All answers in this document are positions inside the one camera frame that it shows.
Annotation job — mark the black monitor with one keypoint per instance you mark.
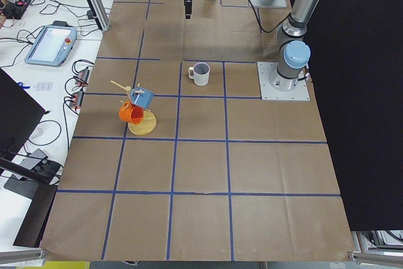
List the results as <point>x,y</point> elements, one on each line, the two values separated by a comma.
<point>20,115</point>

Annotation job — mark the wooden mug tree stand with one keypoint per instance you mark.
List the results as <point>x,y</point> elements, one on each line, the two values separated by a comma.
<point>149,121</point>

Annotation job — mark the orange mug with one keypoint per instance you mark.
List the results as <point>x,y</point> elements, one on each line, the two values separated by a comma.
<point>131,113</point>

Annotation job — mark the blue mug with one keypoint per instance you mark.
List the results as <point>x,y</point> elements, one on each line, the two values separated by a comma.
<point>141,97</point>

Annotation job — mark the white grey mug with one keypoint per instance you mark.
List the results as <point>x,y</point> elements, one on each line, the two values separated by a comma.
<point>199,73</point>

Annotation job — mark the black curtain panel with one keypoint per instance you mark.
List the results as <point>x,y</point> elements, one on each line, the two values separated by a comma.
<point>356,66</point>

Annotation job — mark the blue teach pendant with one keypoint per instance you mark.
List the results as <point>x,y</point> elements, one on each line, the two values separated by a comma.
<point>52,46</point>

